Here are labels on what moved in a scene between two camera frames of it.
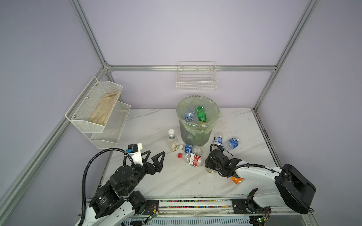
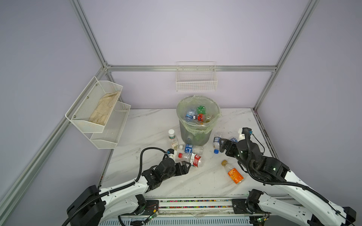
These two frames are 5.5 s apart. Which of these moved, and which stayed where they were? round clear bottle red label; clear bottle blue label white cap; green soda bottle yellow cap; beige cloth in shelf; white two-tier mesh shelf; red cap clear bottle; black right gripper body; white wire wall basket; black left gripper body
Moved: round clear bottle red label; black right gripper body; black left gripper body
Stayed: clear bottle blue label white cap; red cap clear bottle; beige cloth in shelf; white wire wall basket; green soda bottle yellow cap; white two-tier mesh shelf
